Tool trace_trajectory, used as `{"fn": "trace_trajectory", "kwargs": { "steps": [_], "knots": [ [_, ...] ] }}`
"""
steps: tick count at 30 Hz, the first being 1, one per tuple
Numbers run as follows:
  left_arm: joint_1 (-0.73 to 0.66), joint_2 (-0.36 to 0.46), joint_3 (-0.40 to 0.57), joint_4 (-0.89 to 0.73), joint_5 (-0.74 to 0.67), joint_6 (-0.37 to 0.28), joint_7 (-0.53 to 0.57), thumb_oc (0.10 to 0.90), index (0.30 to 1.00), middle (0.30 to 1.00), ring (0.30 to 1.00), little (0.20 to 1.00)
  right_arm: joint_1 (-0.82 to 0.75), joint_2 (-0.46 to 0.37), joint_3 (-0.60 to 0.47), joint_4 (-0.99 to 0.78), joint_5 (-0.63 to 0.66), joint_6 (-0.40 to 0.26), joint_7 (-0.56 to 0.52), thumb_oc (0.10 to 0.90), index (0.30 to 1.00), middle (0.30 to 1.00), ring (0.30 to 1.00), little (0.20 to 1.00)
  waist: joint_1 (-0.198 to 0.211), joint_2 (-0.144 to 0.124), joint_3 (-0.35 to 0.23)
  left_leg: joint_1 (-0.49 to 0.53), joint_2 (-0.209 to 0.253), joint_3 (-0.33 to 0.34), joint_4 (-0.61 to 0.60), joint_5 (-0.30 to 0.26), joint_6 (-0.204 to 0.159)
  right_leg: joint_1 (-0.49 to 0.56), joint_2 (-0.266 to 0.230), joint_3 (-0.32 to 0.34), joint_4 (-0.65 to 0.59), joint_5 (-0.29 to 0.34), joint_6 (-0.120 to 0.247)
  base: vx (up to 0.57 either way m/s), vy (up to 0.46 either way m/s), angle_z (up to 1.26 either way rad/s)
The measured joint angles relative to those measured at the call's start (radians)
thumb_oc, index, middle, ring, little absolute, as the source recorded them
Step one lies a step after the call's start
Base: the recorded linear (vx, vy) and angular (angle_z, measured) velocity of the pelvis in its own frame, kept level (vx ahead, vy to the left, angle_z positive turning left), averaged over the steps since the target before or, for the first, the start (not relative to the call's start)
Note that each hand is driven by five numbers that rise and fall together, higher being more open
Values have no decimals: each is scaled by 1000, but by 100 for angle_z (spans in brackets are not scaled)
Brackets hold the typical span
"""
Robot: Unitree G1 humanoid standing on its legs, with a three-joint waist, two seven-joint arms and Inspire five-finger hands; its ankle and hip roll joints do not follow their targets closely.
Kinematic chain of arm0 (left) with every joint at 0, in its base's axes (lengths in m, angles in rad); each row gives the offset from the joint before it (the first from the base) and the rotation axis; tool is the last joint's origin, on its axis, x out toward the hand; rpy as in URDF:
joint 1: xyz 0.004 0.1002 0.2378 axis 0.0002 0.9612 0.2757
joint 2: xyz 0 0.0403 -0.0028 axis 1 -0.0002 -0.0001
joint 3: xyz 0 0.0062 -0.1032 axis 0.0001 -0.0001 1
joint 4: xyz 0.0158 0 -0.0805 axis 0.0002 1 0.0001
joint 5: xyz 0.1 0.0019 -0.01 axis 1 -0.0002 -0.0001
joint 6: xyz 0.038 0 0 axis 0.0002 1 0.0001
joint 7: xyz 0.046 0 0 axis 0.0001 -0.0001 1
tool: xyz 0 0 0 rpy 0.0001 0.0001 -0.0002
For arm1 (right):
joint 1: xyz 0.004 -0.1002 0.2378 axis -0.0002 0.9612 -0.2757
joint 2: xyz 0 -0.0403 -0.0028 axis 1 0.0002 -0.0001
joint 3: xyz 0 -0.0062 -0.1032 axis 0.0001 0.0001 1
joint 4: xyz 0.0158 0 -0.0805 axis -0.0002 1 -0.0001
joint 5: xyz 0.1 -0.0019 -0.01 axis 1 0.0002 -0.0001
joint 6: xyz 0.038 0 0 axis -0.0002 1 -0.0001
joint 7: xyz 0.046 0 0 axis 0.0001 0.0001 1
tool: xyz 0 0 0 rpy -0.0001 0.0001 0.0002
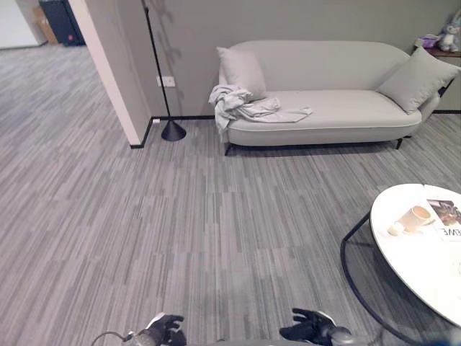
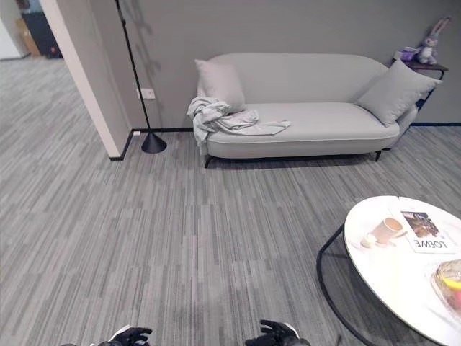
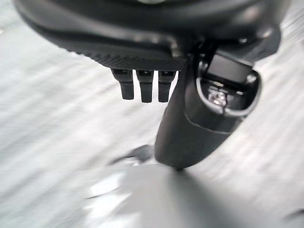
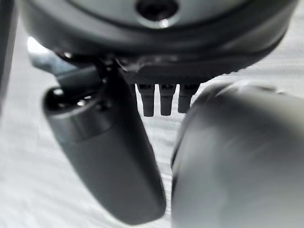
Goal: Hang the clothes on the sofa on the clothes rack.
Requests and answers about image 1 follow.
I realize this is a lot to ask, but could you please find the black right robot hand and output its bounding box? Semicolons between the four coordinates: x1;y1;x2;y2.
279;308;338;346

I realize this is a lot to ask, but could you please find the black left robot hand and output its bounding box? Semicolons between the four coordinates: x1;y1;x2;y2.
146;312;187;346

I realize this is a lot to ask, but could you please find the light grey sofa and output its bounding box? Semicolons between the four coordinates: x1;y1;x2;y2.
215;40;442;156

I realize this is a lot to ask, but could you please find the black clothes rack stand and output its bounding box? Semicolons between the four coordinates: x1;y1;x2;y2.
142;0;187;142

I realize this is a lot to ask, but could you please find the white round coffee table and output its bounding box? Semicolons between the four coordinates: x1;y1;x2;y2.
340;183;461;345

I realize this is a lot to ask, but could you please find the beige cup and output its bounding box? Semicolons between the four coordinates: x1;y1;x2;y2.
398;205;433;231

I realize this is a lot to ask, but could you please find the magazine with dark cover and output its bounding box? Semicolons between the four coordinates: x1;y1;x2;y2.
426;198;461;241

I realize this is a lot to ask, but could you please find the white crumpled garment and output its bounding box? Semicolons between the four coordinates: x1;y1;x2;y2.
208;84;313;136

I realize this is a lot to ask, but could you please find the grey square cushion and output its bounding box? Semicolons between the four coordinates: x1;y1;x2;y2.
216;46;268;101
375;45;461;115

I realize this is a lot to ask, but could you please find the dark blue cabinet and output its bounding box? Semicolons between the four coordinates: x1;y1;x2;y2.
38;0;86;48

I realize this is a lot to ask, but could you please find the brown cardboard box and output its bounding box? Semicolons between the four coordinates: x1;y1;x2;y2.
33;6;59;45

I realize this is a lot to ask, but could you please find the grey plush rabbit toy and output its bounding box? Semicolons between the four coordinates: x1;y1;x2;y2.
437;9;461;53

